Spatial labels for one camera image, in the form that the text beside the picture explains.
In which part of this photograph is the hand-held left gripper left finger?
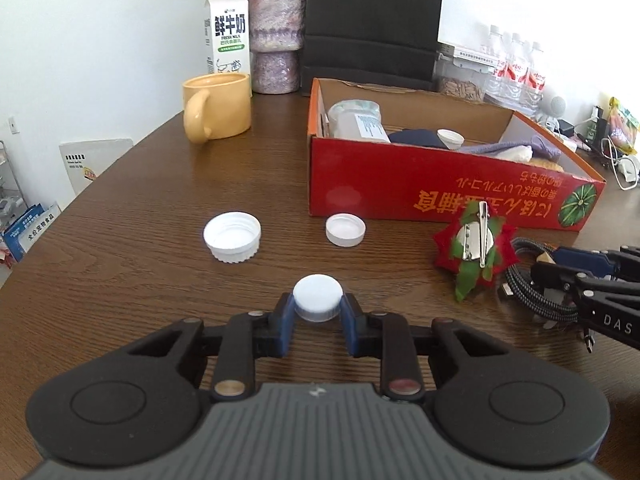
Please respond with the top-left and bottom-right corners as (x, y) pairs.
(117, 292), (300, 402)

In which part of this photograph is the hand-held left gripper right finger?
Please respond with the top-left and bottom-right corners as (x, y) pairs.
(340, 292), (518, 403)

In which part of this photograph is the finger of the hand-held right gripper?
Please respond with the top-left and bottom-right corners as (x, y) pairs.
(552, 244), (640, 281)
(530, 261), (608, 321)

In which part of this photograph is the black braided cable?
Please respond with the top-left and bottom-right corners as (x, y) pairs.
(500, 237), (598, 356)

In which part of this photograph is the small white domed cap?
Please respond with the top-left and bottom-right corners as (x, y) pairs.
(292, 274), (345, 323)

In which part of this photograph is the red cardboard box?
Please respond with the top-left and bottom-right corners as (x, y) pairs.
(306, 77), (607, 232)

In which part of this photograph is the translucent plastic bottle white label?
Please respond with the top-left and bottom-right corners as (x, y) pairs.
(327, 110), (392, 144)

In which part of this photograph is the medium white bottle cap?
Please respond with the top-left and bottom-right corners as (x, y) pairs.
(325, 213), (367, 248)

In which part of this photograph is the large white ridged cap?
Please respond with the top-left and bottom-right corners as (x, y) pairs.
(202, 211), (262, 264)

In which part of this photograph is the yellow plush toy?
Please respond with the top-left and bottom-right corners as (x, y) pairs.
(530, 155), (566, 173)

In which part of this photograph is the red green flower hair clip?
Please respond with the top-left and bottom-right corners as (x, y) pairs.
(432, 201), (518, 303)

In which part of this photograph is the white textured cloth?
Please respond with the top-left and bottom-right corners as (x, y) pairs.
(492, 145), (533, 163)

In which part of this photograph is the yellow pink snack packet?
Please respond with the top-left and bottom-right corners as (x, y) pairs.
(606, 96), (640, 157)

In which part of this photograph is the purple fabric pouch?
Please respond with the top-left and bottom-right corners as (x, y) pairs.
(460, 135), (563, 161)

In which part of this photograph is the white round speaker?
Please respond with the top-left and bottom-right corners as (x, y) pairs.
(542, 95), (567, 128)

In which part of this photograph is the navy blue cloth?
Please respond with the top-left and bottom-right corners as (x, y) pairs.
(389, 129), (448, 149)

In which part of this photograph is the clear jar of seeds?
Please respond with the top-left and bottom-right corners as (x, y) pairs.
(434, 52), (488, 103)

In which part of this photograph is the yellow ceramic mug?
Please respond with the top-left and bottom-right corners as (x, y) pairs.
(181, 72), (252, 145)

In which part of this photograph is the flat white box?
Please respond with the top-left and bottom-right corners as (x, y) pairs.
(439, 42), (498, 72)

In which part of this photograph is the purple speckled vase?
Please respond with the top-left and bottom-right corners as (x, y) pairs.
(245, 0), (308, 95)

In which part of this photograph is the black paper bag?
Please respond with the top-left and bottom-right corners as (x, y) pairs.
(299, 0), (446, 98)

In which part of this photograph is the white milk carton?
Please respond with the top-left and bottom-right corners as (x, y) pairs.
(202, 0), (251, 77)

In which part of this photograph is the white charger with cable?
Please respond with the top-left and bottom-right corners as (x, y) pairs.
(600, 137), (640, 192)

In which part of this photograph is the metal wire rack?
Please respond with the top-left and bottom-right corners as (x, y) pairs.
(0, 140), (23, 226)

